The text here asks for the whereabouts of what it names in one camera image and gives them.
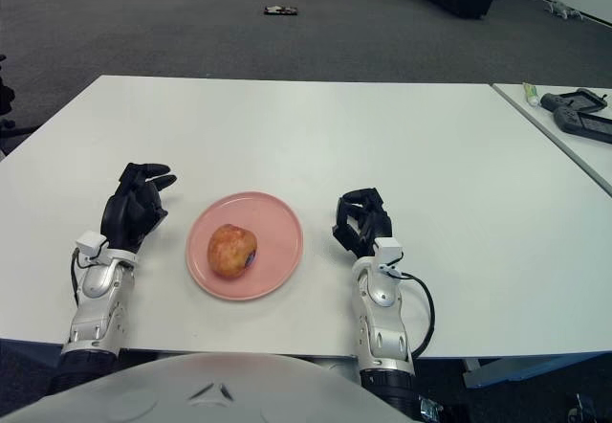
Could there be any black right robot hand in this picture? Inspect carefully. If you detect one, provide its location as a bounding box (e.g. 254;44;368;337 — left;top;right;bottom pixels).
332;186;394;259

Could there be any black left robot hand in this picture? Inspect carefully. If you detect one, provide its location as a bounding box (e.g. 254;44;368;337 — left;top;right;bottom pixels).
99;162;178;255

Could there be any red yellow apple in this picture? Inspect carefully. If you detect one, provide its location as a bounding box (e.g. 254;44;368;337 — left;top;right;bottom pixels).
206;223;259;279

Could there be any pink round plate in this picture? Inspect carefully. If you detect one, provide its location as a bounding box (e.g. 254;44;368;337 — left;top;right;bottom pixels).
185;191;304;302

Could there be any black office chair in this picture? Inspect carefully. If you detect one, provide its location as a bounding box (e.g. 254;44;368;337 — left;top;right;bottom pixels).
0;54;37;156

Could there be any grey robot torso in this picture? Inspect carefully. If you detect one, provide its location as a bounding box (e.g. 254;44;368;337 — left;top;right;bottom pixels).
0;351;412;423

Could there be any black flat controller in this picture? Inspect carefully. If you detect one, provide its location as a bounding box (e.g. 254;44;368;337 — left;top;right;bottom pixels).
552;106;612;145

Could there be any grey toy robot dog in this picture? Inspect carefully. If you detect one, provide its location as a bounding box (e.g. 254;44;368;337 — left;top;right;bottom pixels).
544;0;582;20

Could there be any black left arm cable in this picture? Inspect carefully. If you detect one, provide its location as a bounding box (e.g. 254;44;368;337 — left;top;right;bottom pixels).
70;248;90;307

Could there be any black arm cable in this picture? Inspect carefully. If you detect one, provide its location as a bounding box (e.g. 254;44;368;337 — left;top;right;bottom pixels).
399;272;436;360
70;248;90;307

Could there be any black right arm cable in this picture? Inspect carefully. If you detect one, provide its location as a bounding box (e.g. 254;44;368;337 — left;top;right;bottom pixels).
399;272;436;360

